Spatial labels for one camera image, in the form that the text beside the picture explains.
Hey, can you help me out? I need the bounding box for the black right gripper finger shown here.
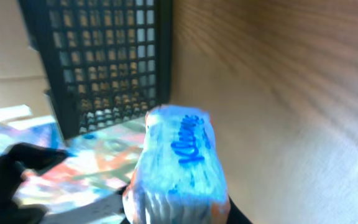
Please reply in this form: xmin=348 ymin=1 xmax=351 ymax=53
xmin=226 ymin=198 xmax=253 ymax=224

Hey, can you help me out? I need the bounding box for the orange white tissue pack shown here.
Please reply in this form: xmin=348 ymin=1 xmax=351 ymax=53
xmin=122 ymin=105 xmax=231 ymax=224

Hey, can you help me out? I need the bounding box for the grey plastic lattice basket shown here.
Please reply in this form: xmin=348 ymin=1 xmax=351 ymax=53
xmin=19 ymin=0 xmax=173 ymax=140

